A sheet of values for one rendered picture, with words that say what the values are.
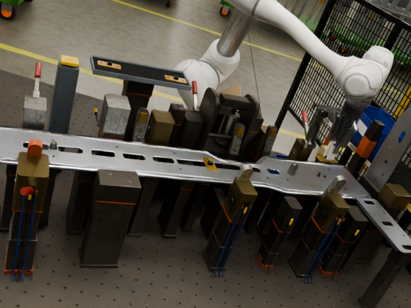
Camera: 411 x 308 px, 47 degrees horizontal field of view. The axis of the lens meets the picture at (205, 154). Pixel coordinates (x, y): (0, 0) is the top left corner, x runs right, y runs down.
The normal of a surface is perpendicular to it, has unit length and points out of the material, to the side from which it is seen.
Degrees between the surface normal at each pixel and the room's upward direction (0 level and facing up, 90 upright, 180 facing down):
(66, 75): 90
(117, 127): 90
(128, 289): 0
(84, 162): 0
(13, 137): 0
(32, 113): 90
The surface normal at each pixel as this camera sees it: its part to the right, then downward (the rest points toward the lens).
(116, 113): 0.27, 0.55
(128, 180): 0.30, -0.82
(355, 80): -0.35, 0.45
